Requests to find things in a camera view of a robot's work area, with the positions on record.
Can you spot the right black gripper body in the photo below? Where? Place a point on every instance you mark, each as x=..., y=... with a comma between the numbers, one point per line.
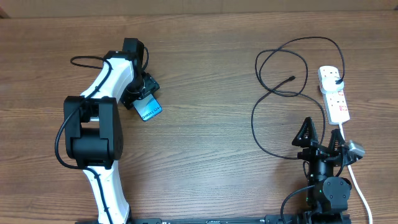
x=318, y=168

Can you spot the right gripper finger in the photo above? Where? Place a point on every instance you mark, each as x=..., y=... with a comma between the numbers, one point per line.
x=307, y=135
x=336, y=142

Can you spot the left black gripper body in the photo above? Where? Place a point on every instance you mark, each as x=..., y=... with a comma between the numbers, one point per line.
x=141, y=87

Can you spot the blue Galaxy smartphone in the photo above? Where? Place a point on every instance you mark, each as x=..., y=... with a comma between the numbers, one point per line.
x=148, y=107

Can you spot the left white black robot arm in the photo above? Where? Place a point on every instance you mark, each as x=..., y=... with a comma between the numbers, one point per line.
x=91, y=136

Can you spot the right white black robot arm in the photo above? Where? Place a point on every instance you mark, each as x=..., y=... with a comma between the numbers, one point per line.
x=327, y=192

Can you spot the white power strip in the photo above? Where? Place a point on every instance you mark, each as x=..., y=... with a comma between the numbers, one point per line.
x=335, y=103

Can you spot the white USB wall charger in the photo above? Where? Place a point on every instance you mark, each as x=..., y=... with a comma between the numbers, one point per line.
x=331, y=84

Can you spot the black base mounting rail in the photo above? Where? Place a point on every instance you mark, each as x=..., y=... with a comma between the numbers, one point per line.
x=268, y=219

